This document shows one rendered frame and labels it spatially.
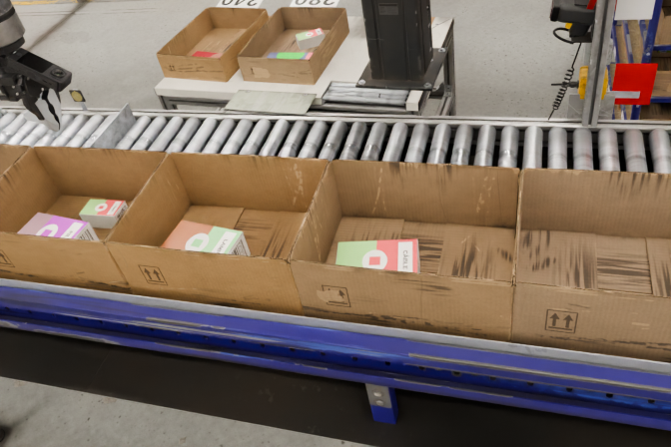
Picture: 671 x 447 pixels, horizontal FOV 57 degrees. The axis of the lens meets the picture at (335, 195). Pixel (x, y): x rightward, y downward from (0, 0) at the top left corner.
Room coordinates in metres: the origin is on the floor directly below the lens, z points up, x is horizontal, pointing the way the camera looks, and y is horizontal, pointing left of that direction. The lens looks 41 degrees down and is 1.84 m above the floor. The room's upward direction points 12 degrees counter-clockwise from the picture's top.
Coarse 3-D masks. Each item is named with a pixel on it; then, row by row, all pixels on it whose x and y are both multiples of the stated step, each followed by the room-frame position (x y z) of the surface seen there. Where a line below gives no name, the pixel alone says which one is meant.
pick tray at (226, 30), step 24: (192, 24) 2.35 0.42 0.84; (216, 24) 2.45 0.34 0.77; (240, 24) 2.39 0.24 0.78; (168, 48) 2.19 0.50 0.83; (192, 48) 2.31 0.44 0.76; (216, 48) 2.26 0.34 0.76; (240, 48) 2.11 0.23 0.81; (168, 72) 2.12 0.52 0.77; (192, 72) 2.06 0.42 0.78; (216, 72) 2.01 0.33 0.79
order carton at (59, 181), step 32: (32, 160) 1.31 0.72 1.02; (64, 160) 1.31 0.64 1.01; (96, 160) 1.27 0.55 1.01; (128, 160) 1.23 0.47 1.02; (160, 160) 1.19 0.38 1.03; (0, 192) 1.20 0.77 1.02; (32, 192) 1.27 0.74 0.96; (64, 192) 1.33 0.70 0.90; (96, 192) 1.29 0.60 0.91; (128, 192) 1.25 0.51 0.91; (0, 224) 1.16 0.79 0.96; (0, 256) 1.04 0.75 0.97; (32, 256) 1.00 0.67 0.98; (64, 256) 0.97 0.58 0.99; (96, 256) 0.93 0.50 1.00; (96, 288) 0.96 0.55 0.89; (128, 288) 0.92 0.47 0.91
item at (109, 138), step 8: (128, 104) 1.89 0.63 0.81; (120, 112) 1.84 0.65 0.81; (128, 112) 1.87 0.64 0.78; (112, 120) 1.80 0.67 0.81; (120, 120) 1.82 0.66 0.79; (128, 120) 1.86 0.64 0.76; (112, 128) 1.78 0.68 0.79; (120, 128) 1.81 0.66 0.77; (128, 128) 1.84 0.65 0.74; (104, 136) 1.73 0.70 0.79; (112, 136) 1.76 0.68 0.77; (120, 136) 1.79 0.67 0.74; (96, 144) 1.69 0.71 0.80; (104, 144) 1.72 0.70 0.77; (112, 144) 1.75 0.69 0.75
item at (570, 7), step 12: (552, 0) 1.46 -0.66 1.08; (564, 0) 1.43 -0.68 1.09; (576, 0) 1.42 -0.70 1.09; (588, 0) 1.41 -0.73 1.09; (552, 12) 1.42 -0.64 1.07; (564, 12) 1.40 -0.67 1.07; (576, 12) 1.39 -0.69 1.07; (588, 12) 1.38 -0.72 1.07; (576, 24) 1.40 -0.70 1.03; (588, 24) 1.38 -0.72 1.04; (576, 36) 1.40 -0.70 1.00
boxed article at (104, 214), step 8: (96, 200) 1.22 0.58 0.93; (104, 200) 1.21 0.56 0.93; (88, 208) 1.19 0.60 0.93; (96, 208) 1.19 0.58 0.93; (104, 208) 1.18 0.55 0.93; (112, 208) 1.17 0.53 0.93; (120, 208) 1.17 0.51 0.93; (80, 216) 1.18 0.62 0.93; (88, 216) 1.17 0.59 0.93; (96, 216) 1.16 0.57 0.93; (104, 216) 1.15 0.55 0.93; (112, 216) 1.14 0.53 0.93; (120, 216) 1.16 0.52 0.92; (96, 224) 1.17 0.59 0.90; (104, 224) 1.16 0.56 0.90; (112, 224) 1.15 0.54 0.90
